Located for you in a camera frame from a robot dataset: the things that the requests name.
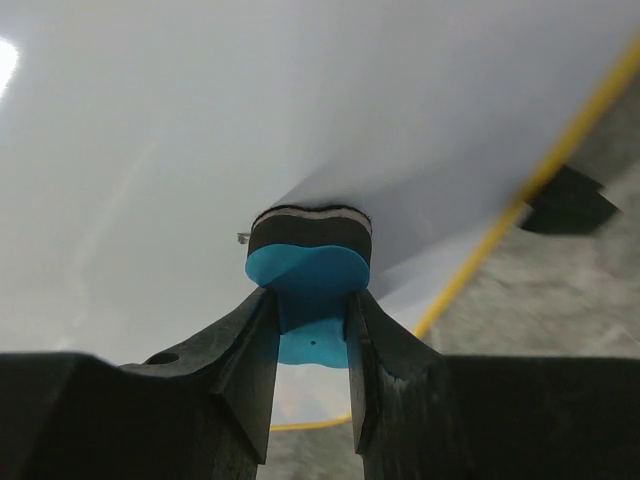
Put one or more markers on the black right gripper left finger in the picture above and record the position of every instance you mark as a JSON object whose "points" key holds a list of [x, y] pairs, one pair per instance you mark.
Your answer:
{"points": [[200, 409]]}

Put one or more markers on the black whiteboard foot clip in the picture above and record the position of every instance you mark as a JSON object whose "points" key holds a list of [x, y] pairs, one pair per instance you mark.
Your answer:
{"points": [[569, 204]]}

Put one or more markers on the blue bone-shaped whiteboard eraser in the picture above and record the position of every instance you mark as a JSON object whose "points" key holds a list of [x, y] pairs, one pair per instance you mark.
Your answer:
{"points": [[313, 259]]}

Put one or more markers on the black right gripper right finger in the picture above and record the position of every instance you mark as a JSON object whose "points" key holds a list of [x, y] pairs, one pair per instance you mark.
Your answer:
{"points": [[421, 414]]}

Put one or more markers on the yellow-framed whiteboard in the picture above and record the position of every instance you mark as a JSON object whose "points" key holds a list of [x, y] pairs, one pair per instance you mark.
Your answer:
{"points": [[140, 139]]}

